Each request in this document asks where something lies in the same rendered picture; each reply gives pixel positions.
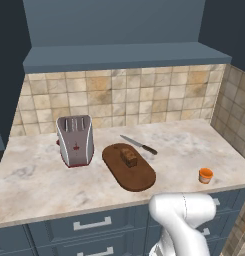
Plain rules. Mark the silver and red toaster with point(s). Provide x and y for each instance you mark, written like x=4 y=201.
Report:
x=75 y=141

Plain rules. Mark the orange jam jar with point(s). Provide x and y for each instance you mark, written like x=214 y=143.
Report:
x=205 y=175

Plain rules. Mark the blue-grey cabinet panel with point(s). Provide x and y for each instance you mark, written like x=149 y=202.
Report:
x=10 y=241

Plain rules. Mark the blue-grey drawer front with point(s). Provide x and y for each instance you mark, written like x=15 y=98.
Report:
x=90 y=225
x=94 y=248
x=225 y=200
x=212 y=230

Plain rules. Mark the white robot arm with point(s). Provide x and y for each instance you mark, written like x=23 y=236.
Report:
x=180 y=221

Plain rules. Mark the brown bread loaf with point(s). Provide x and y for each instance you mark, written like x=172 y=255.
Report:
x=128 y=157

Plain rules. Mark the brown oval cutting board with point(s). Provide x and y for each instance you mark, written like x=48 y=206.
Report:
x=128 y=166

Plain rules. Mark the blue-grey wall cabinet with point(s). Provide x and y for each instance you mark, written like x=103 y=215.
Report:
x=120 y=36

